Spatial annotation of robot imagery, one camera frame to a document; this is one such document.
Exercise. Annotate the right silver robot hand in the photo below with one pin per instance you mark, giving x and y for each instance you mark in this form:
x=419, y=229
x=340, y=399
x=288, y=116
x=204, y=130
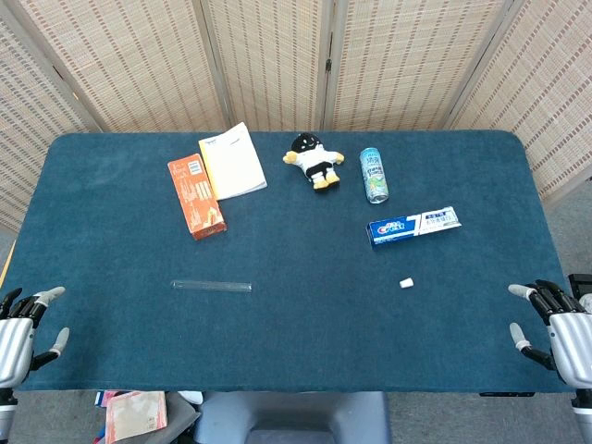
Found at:
x=573, y=347

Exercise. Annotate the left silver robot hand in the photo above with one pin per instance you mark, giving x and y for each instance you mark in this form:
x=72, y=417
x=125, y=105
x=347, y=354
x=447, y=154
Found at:
x=16, y=342

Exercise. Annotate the white rubber stopper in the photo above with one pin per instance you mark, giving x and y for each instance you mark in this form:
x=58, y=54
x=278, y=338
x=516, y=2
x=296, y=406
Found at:
x=406, y=283

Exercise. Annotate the clear glass test tube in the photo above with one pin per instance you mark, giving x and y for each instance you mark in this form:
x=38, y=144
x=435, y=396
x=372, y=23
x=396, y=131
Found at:
x=213, y=286

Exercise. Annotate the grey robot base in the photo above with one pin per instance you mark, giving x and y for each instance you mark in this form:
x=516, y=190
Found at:
x=296, y=418

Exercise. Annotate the white crumpled bag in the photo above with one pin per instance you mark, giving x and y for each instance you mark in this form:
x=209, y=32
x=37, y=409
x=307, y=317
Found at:
x=587, y=303

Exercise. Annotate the black box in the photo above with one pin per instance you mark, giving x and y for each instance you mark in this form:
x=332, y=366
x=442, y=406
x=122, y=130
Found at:
x=580, y=283

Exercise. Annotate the blue Crest toothpaste box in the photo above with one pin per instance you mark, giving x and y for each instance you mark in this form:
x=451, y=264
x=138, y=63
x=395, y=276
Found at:
x=407, y=226

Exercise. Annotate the orange cardboard box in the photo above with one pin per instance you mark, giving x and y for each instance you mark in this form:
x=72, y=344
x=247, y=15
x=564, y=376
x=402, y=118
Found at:
x=196, y=199

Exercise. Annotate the light blue drink can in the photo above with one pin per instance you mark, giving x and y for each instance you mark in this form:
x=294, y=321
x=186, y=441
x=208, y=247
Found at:
x=373, y=176

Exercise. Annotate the blue table cloth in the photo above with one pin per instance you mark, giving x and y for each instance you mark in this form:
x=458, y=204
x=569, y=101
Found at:
x=296, y=324

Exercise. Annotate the white notebook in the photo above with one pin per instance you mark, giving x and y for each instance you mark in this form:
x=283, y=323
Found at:
x=233, y=162

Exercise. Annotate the black and white plush toy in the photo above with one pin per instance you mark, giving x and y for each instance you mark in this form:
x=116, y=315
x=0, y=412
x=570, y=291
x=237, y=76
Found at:
x=314, y=159

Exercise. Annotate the woven folding screen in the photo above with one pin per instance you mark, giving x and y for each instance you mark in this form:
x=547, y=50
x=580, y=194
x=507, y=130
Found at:
x=268, y=60

